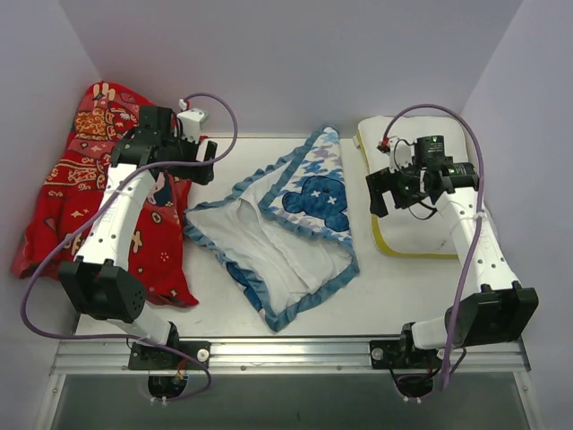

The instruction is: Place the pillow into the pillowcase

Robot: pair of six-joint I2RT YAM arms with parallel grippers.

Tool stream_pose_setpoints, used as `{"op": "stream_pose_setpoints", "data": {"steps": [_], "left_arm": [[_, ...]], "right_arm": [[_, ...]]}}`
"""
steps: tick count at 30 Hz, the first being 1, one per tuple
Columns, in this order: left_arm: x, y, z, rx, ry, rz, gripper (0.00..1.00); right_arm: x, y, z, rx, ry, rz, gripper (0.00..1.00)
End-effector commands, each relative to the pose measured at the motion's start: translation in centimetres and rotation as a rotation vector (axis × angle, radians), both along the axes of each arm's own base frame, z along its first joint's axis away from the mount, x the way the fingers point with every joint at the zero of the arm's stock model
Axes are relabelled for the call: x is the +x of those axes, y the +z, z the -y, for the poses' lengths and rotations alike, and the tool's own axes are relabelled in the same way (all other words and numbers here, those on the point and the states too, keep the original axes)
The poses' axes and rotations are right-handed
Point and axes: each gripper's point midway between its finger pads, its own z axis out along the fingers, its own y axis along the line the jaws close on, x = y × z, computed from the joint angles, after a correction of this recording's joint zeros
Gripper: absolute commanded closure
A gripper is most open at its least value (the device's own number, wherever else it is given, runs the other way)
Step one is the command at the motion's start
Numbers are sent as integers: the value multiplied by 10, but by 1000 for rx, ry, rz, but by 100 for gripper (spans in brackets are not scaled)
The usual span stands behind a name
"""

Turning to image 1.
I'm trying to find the red patterned pillow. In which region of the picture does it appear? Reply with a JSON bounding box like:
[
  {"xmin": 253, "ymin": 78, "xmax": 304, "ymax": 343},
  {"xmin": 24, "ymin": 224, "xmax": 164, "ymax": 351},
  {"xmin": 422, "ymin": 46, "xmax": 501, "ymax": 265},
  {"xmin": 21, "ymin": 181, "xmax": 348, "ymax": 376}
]
[{"xmin": 11, "ymin": 81, "xmax": 199, "ymax": 308}]

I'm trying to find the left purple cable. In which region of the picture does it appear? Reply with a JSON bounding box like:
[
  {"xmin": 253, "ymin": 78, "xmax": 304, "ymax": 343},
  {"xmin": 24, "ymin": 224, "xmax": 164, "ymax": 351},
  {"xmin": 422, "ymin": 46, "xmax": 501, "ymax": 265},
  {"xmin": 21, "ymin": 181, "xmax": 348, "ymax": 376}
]
[{"xmin": 21, "ymin": 92, "xmax": 238, "ymax": 400}]

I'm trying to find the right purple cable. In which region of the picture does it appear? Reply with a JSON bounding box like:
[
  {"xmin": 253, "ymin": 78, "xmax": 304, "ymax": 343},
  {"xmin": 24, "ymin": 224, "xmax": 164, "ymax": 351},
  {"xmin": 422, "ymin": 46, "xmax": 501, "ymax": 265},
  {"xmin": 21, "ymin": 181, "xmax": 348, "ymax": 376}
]
[{"xmin": 380, "ymin": 104, "xmax": 486, "ymax": 400}]

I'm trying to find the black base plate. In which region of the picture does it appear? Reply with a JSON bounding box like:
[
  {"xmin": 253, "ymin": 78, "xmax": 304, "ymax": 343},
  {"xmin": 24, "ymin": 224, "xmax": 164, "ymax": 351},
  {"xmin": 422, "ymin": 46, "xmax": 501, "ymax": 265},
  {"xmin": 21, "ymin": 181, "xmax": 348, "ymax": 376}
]
[
  {"xmin": 369, "ymin": 339, "xmax": 442, "ymax": 371},
  {"xmin": 127, "ymin": 340, "xmax": 211, "ymax": 371}
]

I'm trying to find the blue white bear pillowcase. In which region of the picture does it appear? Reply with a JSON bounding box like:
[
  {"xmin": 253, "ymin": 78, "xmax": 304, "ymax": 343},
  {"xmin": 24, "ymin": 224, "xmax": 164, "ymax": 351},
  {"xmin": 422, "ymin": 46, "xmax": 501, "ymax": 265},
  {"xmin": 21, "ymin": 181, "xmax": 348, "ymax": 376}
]
[{"xmin": 184, "ymin": 126, "xmax": 360, "ymax": 332}]

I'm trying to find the white pillow yellow edge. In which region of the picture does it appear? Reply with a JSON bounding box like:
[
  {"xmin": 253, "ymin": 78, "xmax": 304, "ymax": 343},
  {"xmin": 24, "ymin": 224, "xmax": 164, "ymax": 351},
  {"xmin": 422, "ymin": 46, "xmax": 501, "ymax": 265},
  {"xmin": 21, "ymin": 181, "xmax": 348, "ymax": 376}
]
[{"xmin": 355, "ymin": 116, "xmax": 468, "ymax": 259}]

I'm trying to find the aluminium front rail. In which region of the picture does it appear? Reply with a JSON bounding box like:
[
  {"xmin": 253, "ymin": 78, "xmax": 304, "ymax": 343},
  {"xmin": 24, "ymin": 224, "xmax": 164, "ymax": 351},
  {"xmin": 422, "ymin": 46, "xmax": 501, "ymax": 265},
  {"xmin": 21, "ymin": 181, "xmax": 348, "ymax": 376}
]
[{"xmin": 49, "ymin": 338, "xmax": 532, "ymax": 376}]

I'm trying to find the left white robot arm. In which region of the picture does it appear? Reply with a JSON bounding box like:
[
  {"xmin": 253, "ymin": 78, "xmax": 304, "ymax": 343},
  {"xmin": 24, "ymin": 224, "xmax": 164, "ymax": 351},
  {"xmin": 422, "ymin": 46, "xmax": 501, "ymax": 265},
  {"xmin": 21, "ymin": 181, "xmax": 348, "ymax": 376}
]
[{"xmin": 58, "ymin": 106, "xmax": 208, "ymax": 368}]

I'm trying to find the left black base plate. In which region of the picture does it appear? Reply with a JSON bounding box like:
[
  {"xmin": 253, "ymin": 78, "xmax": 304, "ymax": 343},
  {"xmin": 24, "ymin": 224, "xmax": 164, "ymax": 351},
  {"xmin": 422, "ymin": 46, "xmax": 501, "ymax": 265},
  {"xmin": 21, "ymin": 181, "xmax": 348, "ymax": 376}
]
[{"xmin": 127, "ymin": 340, "xmax": 211, "ymax": 371}]

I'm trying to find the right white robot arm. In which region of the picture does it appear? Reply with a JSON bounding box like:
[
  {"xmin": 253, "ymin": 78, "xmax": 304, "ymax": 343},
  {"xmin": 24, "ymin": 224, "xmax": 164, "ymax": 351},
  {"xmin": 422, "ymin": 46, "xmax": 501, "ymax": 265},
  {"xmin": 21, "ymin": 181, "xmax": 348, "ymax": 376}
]
[{"xmin": 366, "ymin": 135, "xmax": 539, "ymax": 366}]

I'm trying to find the purple cable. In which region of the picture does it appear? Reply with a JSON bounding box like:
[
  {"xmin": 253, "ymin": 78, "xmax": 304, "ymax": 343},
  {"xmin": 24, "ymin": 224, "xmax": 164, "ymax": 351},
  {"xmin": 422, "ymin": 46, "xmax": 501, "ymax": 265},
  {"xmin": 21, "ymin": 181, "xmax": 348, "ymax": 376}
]
[
  {"xmin": 380, "ymin": 104, "xmax": 486, "ymax": 400},
  {"xmin": 21, "ymin": 92, "xmax": 238, "ymax": 400}
]

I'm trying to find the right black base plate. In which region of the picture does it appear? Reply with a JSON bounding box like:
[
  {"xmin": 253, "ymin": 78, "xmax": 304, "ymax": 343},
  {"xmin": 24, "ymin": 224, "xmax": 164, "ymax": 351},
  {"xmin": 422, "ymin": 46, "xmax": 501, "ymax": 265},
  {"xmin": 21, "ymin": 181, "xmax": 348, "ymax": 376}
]
[{"xmin": 369, "ymin": 339, "xmax": 442, "ymax": 371}]

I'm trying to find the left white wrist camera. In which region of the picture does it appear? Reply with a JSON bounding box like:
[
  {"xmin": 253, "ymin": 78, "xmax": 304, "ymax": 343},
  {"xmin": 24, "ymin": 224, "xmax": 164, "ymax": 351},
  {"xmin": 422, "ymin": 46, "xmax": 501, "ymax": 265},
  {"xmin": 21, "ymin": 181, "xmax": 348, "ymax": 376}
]
[{"xmin": 176, "ymin": 99, "xmax": 210, "ymax": 141}]

